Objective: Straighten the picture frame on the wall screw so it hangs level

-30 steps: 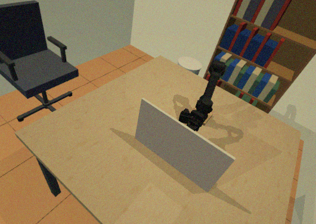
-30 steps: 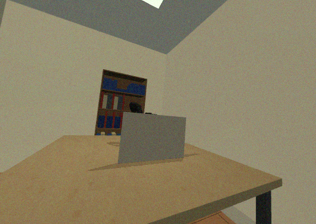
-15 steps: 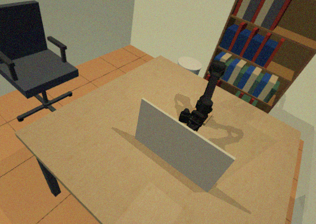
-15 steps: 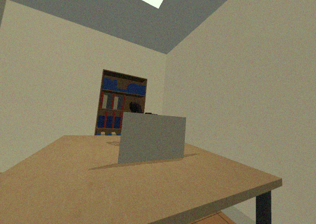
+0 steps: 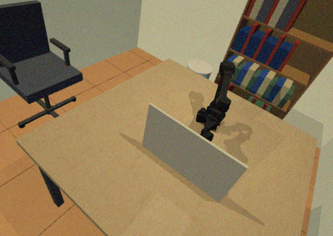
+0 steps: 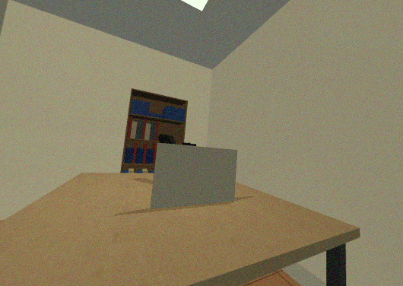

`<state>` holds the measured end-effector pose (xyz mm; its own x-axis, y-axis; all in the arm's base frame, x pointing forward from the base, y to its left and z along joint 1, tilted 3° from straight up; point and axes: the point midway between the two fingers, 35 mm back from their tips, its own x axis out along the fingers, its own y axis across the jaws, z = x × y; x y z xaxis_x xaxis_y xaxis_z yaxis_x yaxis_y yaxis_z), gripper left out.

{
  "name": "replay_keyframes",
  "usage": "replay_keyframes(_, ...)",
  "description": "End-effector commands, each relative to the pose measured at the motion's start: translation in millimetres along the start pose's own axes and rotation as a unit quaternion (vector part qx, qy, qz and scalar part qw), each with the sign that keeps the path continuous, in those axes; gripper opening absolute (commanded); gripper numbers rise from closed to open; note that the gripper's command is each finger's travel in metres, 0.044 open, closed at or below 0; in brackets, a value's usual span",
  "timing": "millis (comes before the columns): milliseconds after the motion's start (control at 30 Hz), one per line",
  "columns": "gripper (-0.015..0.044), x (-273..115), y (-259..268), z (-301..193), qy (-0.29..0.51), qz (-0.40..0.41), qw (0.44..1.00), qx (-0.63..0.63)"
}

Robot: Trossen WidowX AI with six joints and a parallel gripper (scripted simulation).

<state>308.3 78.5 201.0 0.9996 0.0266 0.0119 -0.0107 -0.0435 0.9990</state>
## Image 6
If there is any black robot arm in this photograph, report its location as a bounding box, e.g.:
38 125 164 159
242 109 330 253
158 134 191 145

